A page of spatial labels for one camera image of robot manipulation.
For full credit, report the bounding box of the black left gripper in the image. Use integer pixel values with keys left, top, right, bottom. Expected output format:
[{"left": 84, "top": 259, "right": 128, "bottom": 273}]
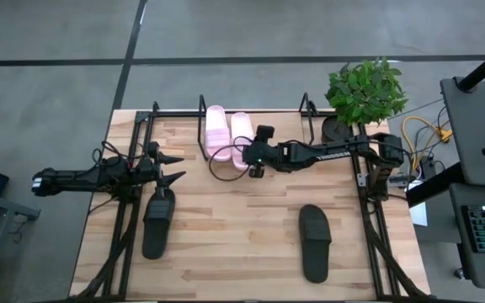
[{"left": 139, "top": 153, "right": 187, "bottom": 207}]

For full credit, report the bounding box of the pink rubber slide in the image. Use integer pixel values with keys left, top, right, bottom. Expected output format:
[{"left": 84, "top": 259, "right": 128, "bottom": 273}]
[
  {"left": 204, "top": 104, "right": 232, "bottom": 163},
  {"left": 230, "top": 111, "right": 255, "bottom": 172}
]

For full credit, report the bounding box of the black rubber slide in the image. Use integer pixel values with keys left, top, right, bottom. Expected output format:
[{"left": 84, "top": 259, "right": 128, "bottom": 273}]
[
  {"left": 297, "top": 204, "right": 333, "bottom": 284},
  {"left": 141, "top": 188, "right": 177, "bottom": 261}
]

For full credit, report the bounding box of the black plant pot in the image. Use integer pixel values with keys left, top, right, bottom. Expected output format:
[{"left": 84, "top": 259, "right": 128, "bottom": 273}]
[{"left": 320, "top": 115, "right": 353, "bottom": 143}]

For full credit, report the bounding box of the green leafy plant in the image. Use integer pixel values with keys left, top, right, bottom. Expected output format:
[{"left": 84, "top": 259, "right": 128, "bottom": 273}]
[{"left": 324, "top": 56, "right": 408, "bottom": 127}]

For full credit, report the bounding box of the black power strip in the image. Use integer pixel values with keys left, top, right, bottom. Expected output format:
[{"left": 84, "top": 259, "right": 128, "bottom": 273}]
[{"left": 420, "top": 156, "right": 438, "bottom": 178}]

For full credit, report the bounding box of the white paper sheet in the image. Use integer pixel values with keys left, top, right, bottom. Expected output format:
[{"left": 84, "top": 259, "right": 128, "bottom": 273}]
[{"left": 409, "top": 180, "right": 429, "bottom": 227}]

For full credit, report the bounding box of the grey desk top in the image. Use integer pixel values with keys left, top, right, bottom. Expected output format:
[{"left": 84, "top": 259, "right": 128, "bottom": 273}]
[{"left": 439, "top": 75, "right": 485, "bottom": 189}]

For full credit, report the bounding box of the black pole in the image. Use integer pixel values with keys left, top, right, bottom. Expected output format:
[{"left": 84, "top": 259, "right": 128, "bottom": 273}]
[{"left": 456, "top": 40, "right": 485, "bottom": 92}]

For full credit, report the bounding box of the grey keyboard desk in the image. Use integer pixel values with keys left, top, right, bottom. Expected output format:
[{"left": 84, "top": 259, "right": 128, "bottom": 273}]
[{"left": 448, "top": 183, "right": 485, "bottom": 291}]

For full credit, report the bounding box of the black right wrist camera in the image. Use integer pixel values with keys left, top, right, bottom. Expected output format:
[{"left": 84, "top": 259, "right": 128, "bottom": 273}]
[{"left": 254, "top": 125, "right": 275, "bottom": 144}]

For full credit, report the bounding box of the black wire shoe rack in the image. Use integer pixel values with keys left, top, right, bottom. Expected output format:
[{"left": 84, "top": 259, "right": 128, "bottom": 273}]
[{"left": 195, "top": 92, "right": 317, "bottom": 163}]

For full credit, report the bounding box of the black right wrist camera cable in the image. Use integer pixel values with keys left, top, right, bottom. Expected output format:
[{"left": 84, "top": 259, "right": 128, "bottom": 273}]
[{"left": 207, "top": 135, "right": 264, "bottom": 183}]

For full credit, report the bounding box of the black metal rig frame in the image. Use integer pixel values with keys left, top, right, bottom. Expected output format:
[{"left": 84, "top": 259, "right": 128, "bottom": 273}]
[{"left": 72, "top": 99, "right": 441, "bottom": 303}]

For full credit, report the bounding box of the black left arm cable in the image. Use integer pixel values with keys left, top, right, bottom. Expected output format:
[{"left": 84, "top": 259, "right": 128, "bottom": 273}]
[{"left": 92, "top": 141, "right": 142, "bottom": 169}]

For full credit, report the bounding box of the yellow cable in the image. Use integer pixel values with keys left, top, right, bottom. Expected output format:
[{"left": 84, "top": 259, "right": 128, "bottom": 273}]
[{"left": 401, "top": 115, "right": 453, "bottom": 173}]

